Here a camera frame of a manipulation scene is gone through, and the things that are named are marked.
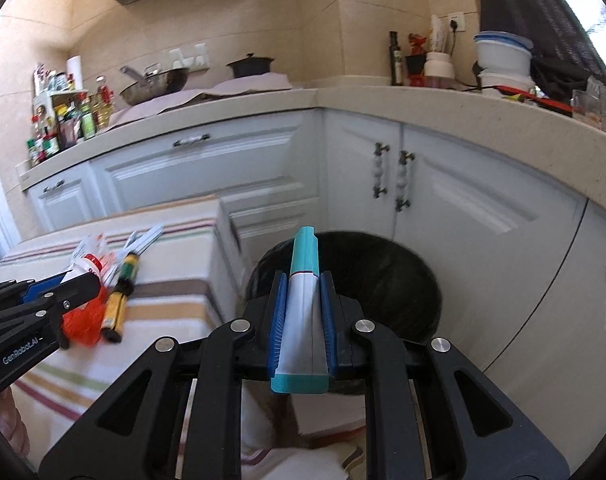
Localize narrow white cabinet drawer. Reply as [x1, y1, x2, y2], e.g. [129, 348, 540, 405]
[28, 160, 100, 234]

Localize yellow and black tube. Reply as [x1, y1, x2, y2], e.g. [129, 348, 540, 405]
[100, 252, 142, 344]

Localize grey stove cover cloth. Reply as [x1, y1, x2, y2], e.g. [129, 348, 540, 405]
[107, 72, 305, 132]

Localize group of condiment bottles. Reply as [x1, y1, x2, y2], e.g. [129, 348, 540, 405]
[27, 62, 116, 169]

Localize teal and white tube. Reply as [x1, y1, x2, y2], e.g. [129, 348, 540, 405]
[270, 226, 330, 395]

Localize black holder with red items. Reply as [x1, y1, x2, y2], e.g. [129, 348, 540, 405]
[405, 33, 429, 87]

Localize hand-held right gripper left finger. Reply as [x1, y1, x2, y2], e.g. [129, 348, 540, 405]
[38, 271, 290, 480]

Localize clear glass container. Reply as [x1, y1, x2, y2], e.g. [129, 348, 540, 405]
[570, 76, 606, 137]

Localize white cabinet door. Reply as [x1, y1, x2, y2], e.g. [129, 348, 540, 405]
[324, 110, 405, 242]
[393, 125, 590, 358]

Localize white beaded door handle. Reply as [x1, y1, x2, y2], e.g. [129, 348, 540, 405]
[395, 150, 417, 213]
[372, 142, 390, 199]

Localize steel wok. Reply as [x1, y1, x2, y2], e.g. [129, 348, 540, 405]
[118, 63, 191, 107]

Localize black pot with lid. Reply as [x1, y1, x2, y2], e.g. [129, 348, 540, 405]
[226, 52, 276, 80]

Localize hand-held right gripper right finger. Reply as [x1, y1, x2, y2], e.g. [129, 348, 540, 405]
[319, 270, 571, 480]

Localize white paper towel roll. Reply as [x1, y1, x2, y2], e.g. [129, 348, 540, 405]
[66, 55, 86, 92]

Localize red and black tool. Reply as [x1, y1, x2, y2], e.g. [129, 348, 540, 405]
[492, 85, 575, 117]

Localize dark grey curtain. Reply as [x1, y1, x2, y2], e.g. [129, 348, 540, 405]
[478, 0, 606, 107]

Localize stack of white bowls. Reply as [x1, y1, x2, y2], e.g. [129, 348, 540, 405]
[472, 30, 535, 97]

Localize white tube with green print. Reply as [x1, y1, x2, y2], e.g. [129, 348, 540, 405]
[108, 226, 164, 281]

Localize striped tablecloth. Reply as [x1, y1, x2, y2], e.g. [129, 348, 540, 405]
[0, 195, 369, 480]

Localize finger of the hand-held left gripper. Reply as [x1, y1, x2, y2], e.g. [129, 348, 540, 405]
[0, 280, 66, 311]
[0, 274, 102, 350]

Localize black trash bin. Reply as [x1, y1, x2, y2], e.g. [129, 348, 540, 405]
[243, 230, 443, 396]

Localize white jar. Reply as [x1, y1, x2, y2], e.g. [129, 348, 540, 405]
[423, 51, 454, 90]

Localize dark glass oil bottle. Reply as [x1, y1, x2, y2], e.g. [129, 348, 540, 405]
[388, 31, 404, 86]

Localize wide white cabinet drawer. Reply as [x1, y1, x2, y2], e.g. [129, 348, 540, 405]
[89, 109, 320, 223]

